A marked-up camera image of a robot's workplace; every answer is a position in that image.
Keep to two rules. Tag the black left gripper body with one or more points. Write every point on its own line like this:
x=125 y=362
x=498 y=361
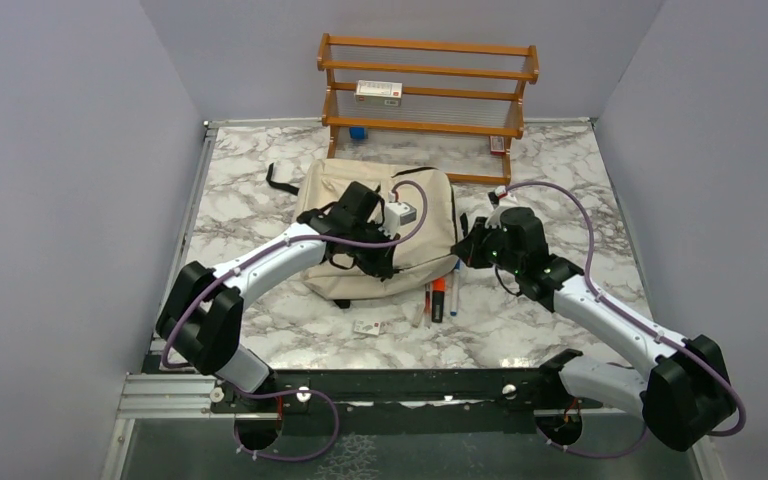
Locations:
x=368 y=259

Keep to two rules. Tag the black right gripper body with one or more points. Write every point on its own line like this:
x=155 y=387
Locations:
x=511 y=261

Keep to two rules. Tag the blue whiteboard marker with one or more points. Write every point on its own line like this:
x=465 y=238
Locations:
x=455 y=289

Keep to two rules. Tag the beige canvas backpack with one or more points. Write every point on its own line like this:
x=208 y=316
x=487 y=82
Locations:
x=422 y=248

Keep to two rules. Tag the orange highlighter marker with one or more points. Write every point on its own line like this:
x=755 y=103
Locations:
x=438 y=291

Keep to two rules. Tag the red pen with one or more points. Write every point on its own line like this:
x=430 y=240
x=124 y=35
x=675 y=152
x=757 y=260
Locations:
x=426 y=322

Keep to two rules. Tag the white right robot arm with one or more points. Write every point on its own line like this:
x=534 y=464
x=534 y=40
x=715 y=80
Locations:
x=678 y=387

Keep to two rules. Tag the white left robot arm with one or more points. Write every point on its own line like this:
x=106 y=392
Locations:
x=201 y=320

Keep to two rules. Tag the small blue object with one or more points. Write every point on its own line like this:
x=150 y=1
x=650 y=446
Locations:
x=358 y=133

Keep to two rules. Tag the small white eraser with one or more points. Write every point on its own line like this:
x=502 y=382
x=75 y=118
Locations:
x=367 y=327

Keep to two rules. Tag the small red box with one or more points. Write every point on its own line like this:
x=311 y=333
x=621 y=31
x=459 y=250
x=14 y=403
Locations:
x=497 y=145

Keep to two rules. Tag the white and grey box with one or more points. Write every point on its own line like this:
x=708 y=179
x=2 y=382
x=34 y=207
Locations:
x=378 y=93

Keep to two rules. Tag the orange wooden shelf rack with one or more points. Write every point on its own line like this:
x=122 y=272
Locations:
x=447 y=88

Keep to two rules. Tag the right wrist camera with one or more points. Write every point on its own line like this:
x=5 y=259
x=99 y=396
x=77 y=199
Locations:
x=501 y=200

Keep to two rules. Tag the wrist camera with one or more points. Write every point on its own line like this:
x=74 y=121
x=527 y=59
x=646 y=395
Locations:
x=501 y=200
x=395 y=215

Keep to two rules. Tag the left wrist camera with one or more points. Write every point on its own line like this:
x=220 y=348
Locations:
x=395 y=215

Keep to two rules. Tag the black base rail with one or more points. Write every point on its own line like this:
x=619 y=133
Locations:
x=396 y=402

